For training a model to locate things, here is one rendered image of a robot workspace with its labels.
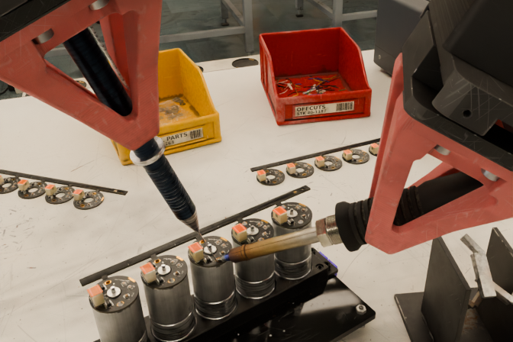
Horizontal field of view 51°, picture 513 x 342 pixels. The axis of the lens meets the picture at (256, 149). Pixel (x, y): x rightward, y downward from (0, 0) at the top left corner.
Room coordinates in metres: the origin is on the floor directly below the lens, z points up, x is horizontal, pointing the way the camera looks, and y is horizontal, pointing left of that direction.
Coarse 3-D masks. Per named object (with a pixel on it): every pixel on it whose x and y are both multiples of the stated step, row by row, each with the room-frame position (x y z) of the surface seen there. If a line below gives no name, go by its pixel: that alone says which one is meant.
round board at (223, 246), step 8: (200, 240) 0.24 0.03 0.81; (208, 240) 0.24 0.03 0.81; (216, 240) 0.24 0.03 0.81; (224, 240) 0.24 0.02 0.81; (216, 248) 0.23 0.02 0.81; (224, 248) 0.23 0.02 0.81; (208, 256) 0.22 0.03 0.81; (216, 256) 0.23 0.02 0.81; (200, 264) 0.22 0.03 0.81; (208, 264) 0.22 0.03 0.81; (216, 264) 0.22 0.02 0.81
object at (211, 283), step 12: (204, 252) 0.23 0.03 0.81; (216, 252) 0.23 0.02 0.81; (192, 264) 0.22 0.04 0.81; (228, 264) 0.22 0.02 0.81; (192, 276) 0.23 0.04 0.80; (204, 276) 0.22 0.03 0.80; (216, 276) 0.22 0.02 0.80; (228, 276) 0.22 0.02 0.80; (204, 288) 0.22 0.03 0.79; (216, 288) 0.22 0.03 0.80; (228, 288) 0.22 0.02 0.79; (204, 300) 0.22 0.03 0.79; (216, 300) 0.22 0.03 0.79; (228, 300) 0.22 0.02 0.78; (204, 312) 0.22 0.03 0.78; (216, 312) 0.22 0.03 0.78; (228, 312) 0.22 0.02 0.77
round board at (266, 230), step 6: (240, 222) 0.25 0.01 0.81; (252, 222) 0.25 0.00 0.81; (258, 222) 0.25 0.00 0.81; (264, 222) 0.25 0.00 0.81; (258, 228) 0.25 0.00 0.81; (264, 228) 0.25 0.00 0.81; (270, 228) 0.25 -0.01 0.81; (258, 234) 0.24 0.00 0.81; (264, 234) 0.24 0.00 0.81; (270, 234) 0.24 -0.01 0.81; (234, 240) 0.24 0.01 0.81; (246, 240) 0.24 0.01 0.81; (252, 240) 0.24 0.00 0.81
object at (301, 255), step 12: (288, 216) 0.26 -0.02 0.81; (276, 228) 0.25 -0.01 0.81; (300, 228) 0.25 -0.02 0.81; (288, 252) 0.25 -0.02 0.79; (300, 252) 0.25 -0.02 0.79; (276, 264) 0.25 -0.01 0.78; (288, 264) 0.25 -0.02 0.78; (300, 264) 0.25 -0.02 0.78; (288, 276) 0.25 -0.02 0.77; (300, 276) 0.25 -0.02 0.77
